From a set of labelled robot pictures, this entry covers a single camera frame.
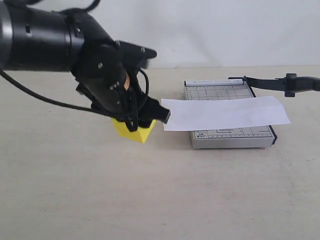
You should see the white paper strip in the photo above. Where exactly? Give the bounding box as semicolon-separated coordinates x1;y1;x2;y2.
161;96;291;132

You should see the black cutter blade arm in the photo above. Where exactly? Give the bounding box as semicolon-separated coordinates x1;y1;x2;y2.
243;73;320;98

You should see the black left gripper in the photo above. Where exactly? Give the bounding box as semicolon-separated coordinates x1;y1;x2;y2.
67;9;171;129

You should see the yellow foam cube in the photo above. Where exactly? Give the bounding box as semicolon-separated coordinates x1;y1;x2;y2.
112;119;157;143

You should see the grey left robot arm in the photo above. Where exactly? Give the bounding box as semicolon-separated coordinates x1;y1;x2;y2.
0;0;171;132

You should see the grey paper cutter base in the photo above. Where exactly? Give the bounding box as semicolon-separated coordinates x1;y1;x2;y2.
184;77;278;149

